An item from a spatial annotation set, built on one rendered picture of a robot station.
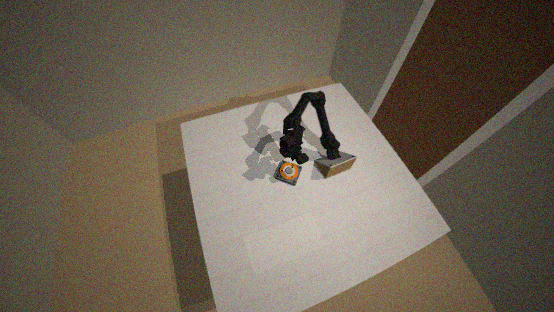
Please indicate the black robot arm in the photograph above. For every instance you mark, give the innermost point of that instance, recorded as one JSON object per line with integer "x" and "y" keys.
{"x": 293, "y": 120}

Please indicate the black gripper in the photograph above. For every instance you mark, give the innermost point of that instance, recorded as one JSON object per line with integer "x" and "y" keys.
{"x": 298, "y": 156}

